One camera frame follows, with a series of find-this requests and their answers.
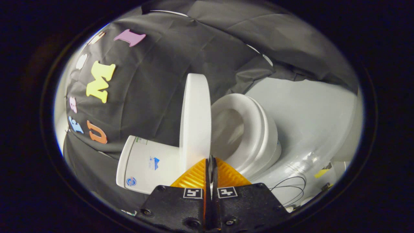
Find thin black cable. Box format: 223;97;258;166
268;175;307;208

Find yellow tape strip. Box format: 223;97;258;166
314;163;333;179

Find white toilet seat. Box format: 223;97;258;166
210;93;278;173

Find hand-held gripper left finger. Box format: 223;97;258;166
136;156;212;232

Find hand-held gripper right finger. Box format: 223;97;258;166
212;157;290;232

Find black backdrop cloth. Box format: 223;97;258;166
62;0;359;212

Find white toilet lid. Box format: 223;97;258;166
180;73;212;173

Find white ceramic toilet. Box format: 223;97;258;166
116;93;282;195

